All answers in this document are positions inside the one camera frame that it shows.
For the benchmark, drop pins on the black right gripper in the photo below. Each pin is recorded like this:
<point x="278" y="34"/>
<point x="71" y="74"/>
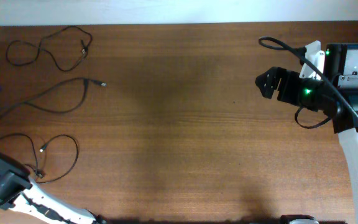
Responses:
<point x="284" y="86"/>

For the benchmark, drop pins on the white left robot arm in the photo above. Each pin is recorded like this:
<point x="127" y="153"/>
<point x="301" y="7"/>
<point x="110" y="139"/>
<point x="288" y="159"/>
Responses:
<point x="19" y="192"/>

